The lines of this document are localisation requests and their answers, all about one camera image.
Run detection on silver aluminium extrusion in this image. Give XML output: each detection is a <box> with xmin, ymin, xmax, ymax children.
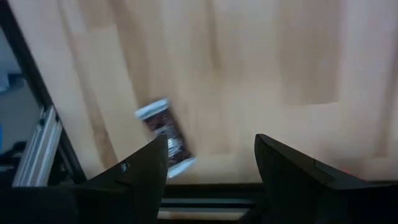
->
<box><xmin>12</xmin><ymin>105</ymin><xmax>65</xmax><ymax>187</ymax></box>

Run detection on black aluminium table frame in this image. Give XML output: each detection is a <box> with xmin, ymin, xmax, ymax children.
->
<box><xmin>0</xmin><ymin>0</ymin><xmax>265</xmax><ymax>224</ymax></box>

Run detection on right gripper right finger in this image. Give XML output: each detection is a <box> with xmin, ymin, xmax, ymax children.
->
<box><xmin>254</xmin><ymin>134</ymin><xmax>369</xmax><ymax>224</ymax></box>

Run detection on dark brown Hershey's bar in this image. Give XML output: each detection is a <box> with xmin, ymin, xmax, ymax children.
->
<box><xmin>134</xmin><ymin>97</ymin><xmax>197</xmax><ymax>180</ymax></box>

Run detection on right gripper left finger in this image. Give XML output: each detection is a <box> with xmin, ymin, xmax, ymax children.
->
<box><xmin>77</xmin><ymin>134</ymin><xmax>169</xmax><ymax>224</ymax></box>

